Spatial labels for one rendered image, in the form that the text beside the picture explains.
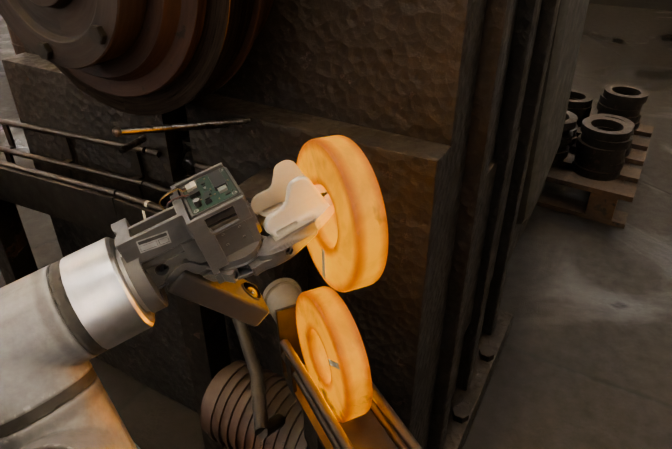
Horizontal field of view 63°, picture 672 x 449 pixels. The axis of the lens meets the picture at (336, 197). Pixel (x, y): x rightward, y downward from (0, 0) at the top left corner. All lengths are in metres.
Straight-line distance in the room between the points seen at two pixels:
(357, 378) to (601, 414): 1.12
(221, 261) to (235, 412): 0.43
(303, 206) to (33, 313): 0.24
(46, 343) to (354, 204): 0.27
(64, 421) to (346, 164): 0.31
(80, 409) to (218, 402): 0.40
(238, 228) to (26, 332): 0.18
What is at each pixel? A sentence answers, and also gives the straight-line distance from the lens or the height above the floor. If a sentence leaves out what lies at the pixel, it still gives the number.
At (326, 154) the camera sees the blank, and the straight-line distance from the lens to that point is 0.51.
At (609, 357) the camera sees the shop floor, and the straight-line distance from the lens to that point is 1.83.
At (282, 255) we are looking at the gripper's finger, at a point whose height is 0.91.
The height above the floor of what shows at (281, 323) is 0.70.
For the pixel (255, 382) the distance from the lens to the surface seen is 0.85.
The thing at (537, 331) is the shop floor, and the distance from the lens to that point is 1.83.
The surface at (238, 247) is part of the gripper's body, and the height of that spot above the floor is 0.91.
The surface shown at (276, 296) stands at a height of 0.69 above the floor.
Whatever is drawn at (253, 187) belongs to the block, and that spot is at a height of 0.80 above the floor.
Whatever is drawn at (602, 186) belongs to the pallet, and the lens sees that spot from 2.40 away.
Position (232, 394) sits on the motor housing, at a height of 0.53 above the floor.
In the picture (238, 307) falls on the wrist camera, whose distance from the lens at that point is 0.56.
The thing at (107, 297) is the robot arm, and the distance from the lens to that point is 0.49.
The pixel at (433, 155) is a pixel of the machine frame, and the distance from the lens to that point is 0.76.
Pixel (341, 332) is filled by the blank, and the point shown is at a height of 0.78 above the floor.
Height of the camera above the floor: 1.21
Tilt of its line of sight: 31 degrees down
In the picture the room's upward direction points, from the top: straight up
